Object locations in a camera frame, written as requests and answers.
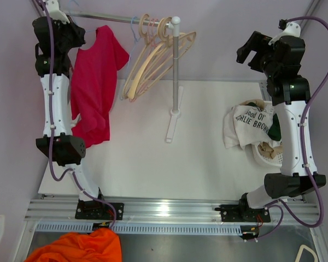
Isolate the red t shirt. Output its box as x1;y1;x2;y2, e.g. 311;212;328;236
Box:
71;26;130;148

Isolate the blue wire hanger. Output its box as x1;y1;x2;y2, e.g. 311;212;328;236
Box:
119;16;143;100
67;0;96;33

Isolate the green white raglan shirt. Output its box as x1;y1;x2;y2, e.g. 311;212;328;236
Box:
222;99;282;149

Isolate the beige wooden hanger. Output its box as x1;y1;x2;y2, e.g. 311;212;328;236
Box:
120;14;159;100

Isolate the beige t shirt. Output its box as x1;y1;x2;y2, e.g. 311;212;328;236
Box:
241;99;283;159

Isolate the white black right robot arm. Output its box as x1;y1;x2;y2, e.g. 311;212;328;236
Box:
236;31;326;222

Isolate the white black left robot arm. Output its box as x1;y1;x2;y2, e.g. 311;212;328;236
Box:
32;16;107;219

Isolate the pink plastic hanger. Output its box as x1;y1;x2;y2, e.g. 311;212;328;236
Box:
133;18;175;103

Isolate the beige empty hanger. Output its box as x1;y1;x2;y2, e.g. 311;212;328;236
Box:
122;16;197;102

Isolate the white clothes rack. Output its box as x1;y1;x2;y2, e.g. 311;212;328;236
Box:
65;11;196;143

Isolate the white perforated laundry basket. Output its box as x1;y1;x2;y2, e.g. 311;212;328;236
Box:
251;100;285;168

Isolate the orange cloth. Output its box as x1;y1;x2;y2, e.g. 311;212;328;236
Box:
25;228;122;261

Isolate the aluminium corner frame post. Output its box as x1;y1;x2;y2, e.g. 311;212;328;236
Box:
262;14;320;105

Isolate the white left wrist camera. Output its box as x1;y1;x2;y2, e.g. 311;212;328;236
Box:
42;0;70;24

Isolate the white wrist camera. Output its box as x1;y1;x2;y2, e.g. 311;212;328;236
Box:
268;19;301;46
42;0;70;24

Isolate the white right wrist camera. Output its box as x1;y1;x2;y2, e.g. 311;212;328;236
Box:
268;19;301;46

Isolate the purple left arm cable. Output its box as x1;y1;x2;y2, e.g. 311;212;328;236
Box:
35;0;117;230

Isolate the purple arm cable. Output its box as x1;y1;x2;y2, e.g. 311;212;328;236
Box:
35;0;117;230
242;16;328;243

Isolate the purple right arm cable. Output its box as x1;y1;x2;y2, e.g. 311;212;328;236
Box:
242;16;328;243

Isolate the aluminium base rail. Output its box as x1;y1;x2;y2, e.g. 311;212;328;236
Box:
24;198;323;236

